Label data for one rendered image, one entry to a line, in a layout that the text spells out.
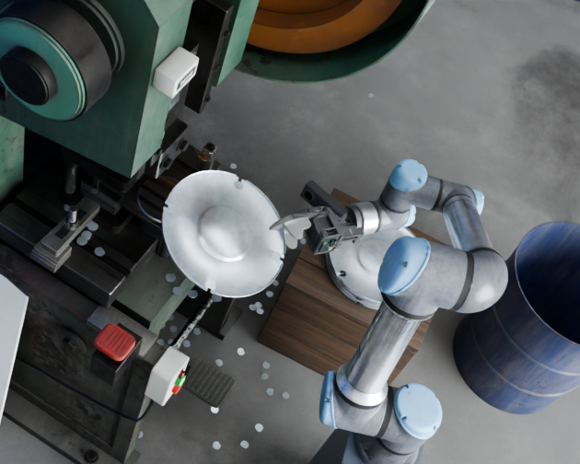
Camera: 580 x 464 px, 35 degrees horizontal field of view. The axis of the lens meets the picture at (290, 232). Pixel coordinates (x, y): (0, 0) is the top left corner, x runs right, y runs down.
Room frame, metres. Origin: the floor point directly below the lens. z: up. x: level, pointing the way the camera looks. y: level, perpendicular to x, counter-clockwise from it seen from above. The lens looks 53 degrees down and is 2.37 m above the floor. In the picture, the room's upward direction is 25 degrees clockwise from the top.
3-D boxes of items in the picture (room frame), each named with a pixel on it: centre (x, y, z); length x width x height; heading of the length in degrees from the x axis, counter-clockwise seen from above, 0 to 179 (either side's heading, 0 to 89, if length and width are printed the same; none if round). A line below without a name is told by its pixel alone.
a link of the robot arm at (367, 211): (1.35, -0.14, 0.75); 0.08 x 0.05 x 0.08; 43
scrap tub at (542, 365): (1.71, -0.80, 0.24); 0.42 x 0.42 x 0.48
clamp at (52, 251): (1.00, 0.42, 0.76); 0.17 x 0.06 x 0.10; 171
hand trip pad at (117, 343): (0.81, 0.22, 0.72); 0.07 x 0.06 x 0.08; 81
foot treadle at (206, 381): (1.15, 0.26, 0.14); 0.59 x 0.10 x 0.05; 81
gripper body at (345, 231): (1.29, -0.08, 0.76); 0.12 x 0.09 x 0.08; 133
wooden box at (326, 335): (1.56, -0.25, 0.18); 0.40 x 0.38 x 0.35; 87
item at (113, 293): (1.17, 0.40, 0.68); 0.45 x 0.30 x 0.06; 171
